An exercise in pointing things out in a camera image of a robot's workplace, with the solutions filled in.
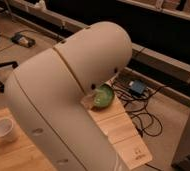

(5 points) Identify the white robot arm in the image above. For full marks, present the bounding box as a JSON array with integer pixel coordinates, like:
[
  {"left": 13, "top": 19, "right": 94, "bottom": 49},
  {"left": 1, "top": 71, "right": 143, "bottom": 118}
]
[{"left": 5, "top": 22, "right": 132, "bottom": 171}]

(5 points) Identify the green ceramic bowl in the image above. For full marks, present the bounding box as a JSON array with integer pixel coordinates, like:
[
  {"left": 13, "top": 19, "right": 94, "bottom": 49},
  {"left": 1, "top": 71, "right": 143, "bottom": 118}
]
[{"left": 93, "top": 84, "right": 115, "bottom": 108}]

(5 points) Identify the blue power adapter box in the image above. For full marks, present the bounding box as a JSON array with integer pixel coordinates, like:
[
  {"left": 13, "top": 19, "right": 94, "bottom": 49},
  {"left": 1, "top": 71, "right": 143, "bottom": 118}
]
[{"left": 129, "top": 80, "right": 146, "bottom": 96}]

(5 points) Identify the wooden table board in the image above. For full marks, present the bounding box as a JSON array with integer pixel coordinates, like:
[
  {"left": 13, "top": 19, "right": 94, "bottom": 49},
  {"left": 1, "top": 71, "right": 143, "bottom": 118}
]
[{"left": 0, "top": 98, "right": 152, "bottom": 171}]

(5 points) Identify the power strip on floor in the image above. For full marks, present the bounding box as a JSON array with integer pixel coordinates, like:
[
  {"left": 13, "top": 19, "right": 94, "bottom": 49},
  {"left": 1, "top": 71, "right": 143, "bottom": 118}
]
[{"left": 11, "top": 33, "right": 35, "bottom": 48}]

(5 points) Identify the white paper cup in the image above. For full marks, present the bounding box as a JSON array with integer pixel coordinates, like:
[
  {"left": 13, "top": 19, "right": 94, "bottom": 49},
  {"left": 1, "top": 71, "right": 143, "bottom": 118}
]
[{"left": 0, "top": 118, "right": 16, "bottom": 142}]

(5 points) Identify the black cable bundle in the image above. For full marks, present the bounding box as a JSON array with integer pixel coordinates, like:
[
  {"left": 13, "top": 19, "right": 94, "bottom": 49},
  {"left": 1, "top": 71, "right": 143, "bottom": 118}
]
[{"left": 111, "top": 76, "right": 164, "bottom": 138}]

